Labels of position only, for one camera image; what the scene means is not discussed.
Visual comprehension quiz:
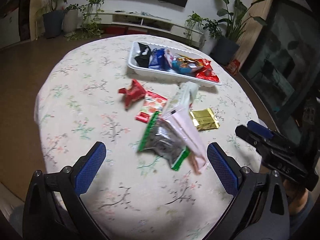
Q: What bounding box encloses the gold snack packet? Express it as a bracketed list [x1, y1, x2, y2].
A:
[189, 108, 220, 131]

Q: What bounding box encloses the pale pink snack packet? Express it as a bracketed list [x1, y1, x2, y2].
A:
[162, 106, 207, 174]

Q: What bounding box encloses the white green snack packet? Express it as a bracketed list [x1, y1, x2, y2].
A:
[162, 81, 199, 114]

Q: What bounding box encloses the green-edged seed packet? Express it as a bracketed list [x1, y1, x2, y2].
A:
[138, 111, 190, 171]

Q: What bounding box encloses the orange yellow snack bar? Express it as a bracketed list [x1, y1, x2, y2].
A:
[177, 54, 200, 66]

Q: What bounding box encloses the light blue cartoon packet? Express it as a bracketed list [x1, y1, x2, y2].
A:
[173, 58, 202, 74]

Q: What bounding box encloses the strawberry candy packet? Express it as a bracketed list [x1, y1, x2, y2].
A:
[135, 91, 168, 123]

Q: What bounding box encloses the blue cookie packet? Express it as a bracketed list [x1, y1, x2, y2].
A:
[149, 48, 171, 71]

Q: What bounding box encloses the red snack packet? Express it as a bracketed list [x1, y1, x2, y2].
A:
[195, 59, 220, 83]
[118, 79, 146, 109]

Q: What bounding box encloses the person's right hand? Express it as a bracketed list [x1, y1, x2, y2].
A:
[283, 179, 309, 215]

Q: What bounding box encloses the red bag on floor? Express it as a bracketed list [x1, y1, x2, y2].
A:
[226, 59, 240, 75]

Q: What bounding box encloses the red snack packet in tray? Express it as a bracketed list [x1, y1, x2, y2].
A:
[195, 59, 220, 83]

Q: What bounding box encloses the large dark pot plant right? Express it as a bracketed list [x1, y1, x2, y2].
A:
[213, 0, 267, 66]

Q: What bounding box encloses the small green plant right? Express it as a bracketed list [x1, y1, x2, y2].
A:
[184, 11, 222, 48]

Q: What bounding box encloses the black snack packet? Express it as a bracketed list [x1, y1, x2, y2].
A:
[135, 42, 152, 68]

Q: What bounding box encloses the white tv console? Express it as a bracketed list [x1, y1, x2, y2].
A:
[82, 10, 205, 48]

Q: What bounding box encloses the trailing green plant left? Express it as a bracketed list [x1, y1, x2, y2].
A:
[65, 0, 104, 40]

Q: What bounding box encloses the dark grey plant pot left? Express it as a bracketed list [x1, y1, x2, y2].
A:
[42, 10, 64, 38]

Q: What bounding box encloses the white plant pot left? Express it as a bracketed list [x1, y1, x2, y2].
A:
[62, 9, 78, 34]

